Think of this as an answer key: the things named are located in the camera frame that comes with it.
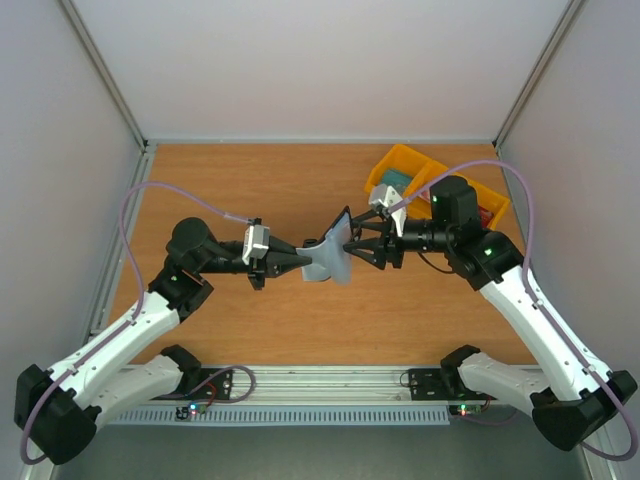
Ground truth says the left circuit board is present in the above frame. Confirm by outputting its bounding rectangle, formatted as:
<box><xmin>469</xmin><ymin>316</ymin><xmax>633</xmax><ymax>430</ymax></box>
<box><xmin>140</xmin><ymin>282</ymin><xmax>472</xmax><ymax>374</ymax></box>
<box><xmin>175</xmin><ymin>403</ymin><xmax>208</xmax><ymax>421</ymax></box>

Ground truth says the aluminium rail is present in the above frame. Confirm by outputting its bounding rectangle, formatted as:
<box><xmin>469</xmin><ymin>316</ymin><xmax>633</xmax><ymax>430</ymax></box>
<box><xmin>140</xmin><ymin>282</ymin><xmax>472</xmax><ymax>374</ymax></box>
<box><xmin>76</xmin><ymin>141</ymin><xmax>157</xmax><ymax>363</ymax></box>
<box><xmin>44</xmin><ymin>363</ymin><xmax>596</xmax><ymax>406</ymax></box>

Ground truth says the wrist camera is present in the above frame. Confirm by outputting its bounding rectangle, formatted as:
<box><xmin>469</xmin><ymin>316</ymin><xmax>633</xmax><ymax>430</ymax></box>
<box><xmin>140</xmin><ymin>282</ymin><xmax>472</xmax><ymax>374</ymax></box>
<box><xmin>241</xmin><ymin>218</ymin><xmax>270</xmax><ymax>265</ymax></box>
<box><xmin>368</xmin><ymin>184</ymin><xmax>407</xmax><ymax>238</ymax></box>

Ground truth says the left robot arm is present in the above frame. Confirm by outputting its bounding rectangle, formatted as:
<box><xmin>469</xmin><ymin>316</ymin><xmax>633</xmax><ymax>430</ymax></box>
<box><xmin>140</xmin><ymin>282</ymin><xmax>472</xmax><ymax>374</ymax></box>
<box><xmin>14</xmin><ymin>217</ymin><xmax>312</xmax><ymax>465</ymax></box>

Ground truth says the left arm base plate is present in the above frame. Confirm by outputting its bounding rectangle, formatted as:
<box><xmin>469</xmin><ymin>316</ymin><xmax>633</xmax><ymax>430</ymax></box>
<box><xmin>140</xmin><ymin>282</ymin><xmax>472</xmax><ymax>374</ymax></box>
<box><xmin>155</xmin><ymin>368</ymin><xmax>233</xmax><ymax>401</ymax></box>

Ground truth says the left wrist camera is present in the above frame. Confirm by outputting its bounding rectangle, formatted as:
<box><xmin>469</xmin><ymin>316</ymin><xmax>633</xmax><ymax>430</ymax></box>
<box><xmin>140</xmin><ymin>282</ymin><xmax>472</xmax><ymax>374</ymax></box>
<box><xmin>241</xmin><ymin>218</ymin><xmax>270</xmax><ymax>265</ymax></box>

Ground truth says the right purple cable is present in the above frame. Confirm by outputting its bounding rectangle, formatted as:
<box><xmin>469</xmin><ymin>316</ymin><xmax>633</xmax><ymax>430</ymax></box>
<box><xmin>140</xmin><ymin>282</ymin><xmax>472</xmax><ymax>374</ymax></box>
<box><xmin>387</xmin><ymin>159</ymin><xmax>639</xmax><ymax>460</ymax></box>

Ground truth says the green card stack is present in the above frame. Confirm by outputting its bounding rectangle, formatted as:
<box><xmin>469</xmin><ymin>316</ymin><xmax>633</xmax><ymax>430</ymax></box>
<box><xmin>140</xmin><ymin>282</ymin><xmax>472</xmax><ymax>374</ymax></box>
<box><xmin>380</xmin><ymin>169</ymin><xmax>413</xmax><ymax>196</ymax></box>

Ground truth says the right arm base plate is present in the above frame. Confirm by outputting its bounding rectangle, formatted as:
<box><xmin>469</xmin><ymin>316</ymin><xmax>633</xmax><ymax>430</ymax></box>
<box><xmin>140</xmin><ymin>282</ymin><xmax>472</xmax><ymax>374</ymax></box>
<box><xmin>406</xmin><ymin>368</ymin><xmax>489</xmax><ymax>402</ymax></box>

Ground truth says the grey slotted cable duct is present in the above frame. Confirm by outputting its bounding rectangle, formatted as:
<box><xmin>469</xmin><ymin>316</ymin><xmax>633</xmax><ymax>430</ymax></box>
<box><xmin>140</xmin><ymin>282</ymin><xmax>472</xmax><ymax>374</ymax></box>
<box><xmin>111</xmin><ymin>405</ymin><xmax>450</xmax><ymax>427</ymax></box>

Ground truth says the right circuit board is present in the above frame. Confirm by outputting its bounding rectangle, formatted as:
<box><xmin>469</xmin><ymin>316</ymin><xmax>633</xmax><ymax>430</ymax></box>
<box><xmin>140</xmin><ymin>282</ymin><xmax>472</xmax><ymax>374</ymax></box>
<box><xmin>449</xmin><ymin>404</ymin><xmax>485</xmax><ymax>417</ymax></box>

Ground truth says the left aluminium rail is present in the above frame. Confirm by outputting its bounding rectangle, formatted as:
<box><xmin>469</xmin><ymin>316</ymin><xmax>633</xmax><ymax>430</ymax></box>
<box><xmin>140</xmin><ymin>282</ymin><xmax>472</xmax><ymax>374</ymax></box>
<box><xmin>76</xmin><ymin>141</ymin><xmax>157</xmax><ymax>363</ymax></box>

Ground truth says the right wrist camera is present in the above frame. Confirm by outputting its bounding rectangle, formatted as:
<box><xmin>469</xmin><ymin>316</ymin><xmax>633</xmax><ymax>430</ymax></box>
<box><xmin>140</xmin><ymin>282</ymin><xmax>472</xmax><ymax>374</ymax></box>
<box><xmin>368</xmin><ymin>184</ymin><xmax>407</xmax><ymax>238</ymax></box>

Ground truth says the black card holder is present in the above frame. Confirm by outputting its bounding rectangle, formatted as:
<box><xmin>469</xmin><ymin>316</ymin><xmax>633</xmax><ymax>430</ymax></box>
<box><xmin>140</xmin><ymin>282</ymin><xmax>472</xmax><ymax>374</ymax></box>
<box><xmin>296</xmin><ymin>206</ymin><xmax>352</xmax><ymax>285</ymax></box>

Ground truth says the red card stack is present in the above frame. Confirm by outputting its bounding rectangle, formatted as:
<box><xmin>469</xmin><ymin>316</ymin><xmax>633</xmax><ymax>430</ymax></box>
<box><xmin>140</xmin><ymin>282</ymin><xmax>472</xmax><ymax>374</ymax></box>
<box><xmin>478</xmin><ymin>206</ymin><xmax>494</xmax><ymax>228</ymax></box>

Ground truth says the yellow bin with red cards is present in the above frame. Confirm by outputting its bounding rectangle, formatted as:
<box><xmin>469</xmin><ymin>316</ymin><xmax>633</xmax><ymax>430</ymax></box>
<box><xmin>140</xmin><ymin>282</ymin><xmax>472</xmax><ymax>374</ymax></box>
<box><xmin>469</xmin><ymin>180</ymin><xmax>511</xmax><ymax>229</ymax></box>

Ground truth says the yellow bin with green cards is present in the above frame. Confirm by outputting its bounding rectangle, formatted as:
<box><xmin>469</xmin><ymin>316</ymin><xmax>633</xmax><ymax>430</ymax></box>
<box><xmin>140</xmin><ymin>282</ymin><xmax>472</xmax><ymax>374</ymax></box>
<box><xmin>364</xmin><ymin>144</ymin><xmax>432</xmax><ymax>193</ymax></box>

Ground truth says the front aluminium rail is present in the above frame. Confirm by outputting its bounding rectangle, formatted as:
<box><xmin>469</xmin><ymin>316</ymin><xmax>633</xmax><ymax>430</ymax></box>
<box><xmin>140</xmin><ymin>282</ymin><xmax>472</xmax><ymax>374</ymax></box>
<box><xmin>44</xmin><ymin>363</ymin><xmax>596</xmax><ymax>406</ymax></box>

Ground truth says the circuit board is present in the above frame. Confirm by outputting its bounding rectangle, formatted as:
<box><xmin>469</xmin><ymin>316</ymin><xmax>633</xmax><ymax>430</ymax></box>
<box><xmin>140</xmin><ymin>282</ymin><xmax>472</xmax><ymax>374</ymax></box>
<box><xmin>449</xmin><ymin>404</ymin><xmax>485</xmax><ymax>417</ymax></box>
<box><xmin>175</xmin><ymin>403</ymin><xmax>208</xmax><ymax>421</ymax></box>

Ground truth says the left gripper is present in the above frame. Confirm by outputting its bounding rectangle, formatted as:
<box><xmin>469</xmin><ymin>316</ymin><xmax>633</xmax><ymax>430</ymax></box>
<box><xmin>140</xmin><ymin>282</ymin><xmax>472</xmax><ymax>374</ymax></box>
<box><xmin>197</xmin><ymin>235</ymin><xmax>312</xmax><ymax>290</ymax></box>

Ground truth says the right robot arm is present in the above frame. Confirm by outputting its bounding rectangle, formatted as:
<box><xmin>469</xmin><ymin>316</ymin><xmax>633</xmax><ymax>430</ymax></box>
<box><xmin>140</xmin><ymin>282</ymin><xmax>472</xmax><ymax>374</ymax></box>
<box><xmin>344</xmin><ymin>176</ymin><xmax>638</xmax><ymax>451</ymax></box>

